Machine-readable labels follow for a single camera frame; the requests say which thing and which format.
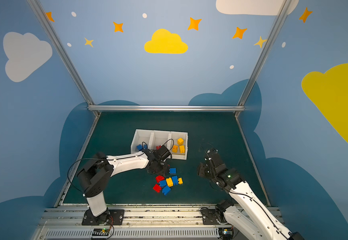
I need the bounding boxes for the blue lego brick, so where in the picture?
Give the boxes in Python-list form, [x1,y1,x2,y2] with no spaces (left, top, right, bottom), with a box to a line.
[172,176,179,186]
[159,180,167,188]
[162,186,171,196]
[169,168,176,175]
[137,145,148,151]

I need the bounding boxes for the yellow lego brick top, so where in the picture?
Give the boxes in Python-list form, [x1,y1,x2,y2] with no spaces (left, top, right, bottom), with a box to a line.
[177,138,184,146]

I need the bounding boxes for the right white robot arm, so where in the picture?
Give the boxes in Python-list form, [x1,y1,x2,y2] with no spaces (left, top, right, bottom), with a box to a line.
[197,148,304,240]

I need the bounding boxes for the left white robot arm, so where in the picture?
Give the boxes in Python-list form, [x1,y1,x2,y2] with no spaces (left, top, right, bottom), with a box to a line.
[76,146,172,217]

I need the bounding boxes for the red square lego brick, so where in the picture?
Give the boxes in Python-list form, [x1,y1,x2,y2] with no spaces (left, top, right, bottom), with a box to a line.
[155,176,165,184]

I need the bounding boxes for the red lego brick bottom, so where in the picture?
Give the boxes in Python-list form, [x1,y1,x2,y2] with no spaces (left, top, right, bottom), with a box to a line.
[153,184,162,193]

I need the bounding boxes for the middle white bin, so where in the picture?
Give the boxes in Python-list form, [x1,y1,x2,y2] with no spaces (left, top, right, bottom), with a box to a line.
[148,130,174,151]

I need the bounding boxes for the white bin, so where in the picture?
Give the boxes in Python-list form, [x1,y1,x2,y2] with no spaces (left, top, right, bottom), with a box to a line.
[148,130,174,151]
[130,129,154,154]
[171,132,188,160]

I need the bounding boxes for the blue lego brick bottom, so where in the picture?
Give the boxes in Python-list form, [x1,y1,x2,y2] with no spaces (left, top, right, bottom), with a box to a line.
[162,186,171,196]

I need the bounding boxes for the right white bin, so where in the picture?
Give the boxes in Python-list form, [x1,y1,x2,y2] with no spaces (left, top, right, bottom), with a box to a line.
[171,132,188,160]

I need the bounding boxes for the left white bin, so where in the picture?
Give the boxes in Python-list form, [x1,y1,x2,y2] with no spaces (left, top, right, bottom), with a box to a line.
[130,129,154,154]

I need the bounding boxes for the right control circuit board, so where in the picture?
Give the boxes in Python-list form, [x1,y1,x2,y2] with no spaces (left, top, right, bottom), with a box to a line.
[218,228,234,240]

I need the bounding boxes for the control circuit board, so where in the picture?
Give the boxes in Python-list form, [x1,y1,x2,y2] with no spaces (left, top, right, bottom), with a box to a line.
[218,228,234,240]
[91,228,111,239]

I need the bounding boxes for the left control circuit board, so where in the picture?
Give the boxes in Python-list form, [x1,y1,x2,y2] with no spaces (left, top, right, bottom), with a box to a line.
[91,228,111,239]

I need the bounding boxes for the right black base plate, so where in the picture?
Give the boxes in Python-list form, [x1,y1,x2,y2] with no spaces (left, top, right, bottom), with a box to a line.
[200,207,221,225]

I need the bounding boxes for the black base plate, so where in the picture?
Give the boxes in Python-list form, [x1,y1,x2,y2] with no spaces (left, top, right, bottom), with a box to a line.
[82,209,125,226]
[200,207,221,225]

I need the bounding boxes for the aluminium front rail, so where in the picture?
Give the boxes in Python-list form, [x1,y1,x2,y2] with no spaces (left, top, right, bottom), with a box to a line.
[38,204,215,227]

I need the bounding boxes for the white slotted cable duct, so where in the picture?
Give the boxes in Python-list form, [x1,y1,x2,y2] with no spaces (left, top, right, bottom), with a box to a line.
[40,227,219,240]

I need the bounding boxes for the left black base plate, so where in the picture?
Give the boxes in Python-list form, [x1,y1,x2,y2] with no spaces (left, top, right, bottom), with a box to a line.
[82,209,125,226]

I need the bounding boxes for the aluminium frame back bar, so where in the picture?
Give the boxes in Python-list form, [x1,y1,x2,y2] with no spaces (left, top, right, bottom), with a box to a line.
[88,105,245,112]

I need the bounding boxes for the aluminium frame right post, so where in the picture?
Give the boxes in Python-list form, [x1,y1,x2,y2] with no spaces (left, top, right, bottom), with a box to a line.
[234,0,293,120]

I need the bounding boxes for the aluminium frame post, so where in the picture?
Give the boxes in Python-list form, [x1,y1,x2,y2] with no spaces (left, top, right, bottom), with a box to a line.
[234,0,293,120]
[27,0,95,106]

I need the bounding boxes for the aluminium frame left post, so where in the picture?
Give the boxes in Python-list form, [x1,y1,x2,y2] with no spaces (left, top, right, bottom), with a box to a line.
[27,0,95,106]

